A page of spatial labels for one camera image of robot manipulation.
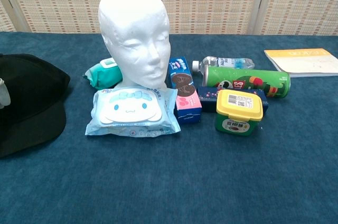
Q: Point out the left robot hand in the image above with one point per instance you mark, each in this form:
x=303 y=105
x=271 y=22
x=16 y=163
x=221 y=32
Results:
x=4 y=94

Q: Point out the black baseball cap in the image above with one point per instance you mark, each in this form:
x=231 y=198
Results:
x=31 y=97

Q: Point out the white foam mannequin head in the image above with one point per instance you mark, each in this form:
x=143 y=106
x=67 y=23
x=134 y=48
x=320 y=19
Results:
x=132 y=28

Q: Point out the teal green wipes pack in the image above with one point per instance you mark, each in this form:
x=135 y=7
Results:
x=104 y=74

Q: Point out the light blue cartoon wipes pack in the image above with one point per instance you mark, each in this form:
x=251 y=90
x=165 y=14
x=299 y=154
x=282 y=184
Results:
x=132 y=113

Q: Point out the blue pink cookie box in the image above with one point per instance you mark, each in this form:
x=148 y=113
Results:
x=185 y=97

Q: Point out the dark blue slim box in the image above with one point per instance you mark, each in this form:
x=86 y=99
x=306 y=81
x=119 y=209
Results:
x=208 y=100

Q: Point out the woven folding screen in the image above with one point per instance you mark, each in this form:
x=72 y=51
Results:
x=198 y=2

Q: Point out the clear plastic water bottle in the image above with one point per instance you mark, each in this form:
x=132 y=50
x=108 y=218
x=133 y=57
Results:
x=227 y=62

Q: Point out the yellow lid green tub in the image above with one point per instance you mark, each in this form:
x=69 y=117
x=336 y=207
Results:
x=237 y=113

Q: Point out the green chips can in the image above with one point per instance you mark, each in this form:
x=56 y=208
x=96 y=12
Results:
x=248 y=78

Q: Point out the orange white booklet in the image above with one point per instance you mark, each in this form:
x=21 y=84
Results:
x=303 y=61

